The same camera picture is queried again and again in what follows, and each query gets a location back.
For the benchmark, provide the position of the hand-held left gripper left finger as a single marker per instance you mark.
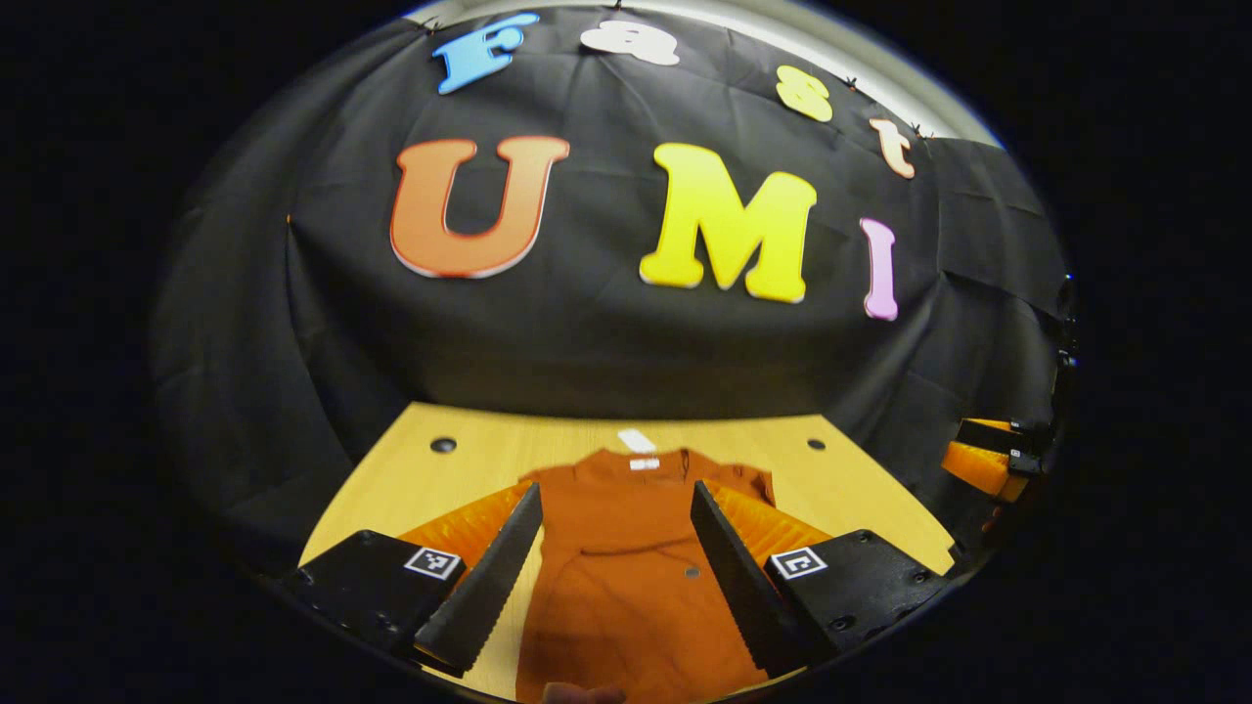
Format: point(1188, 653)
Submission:
point(489, 587)

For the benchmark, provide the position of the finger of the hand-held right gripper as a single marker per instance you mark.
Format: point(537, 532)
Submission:
point(993, 430)
point(978, 469)

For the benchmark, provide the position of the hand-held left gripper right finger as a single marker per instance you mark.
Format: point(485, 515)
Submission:
point(743, 587)

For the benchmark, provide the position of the orange shirt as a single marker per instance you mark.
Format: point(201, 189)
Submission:
point(626, 606)

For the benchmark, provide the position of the white paper hang tag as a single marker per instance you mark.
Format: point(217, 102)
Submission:
point(637, 441)

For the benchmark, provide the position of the black backdrop cloth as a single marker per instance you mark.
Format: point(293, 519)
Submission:
point(606, 362)

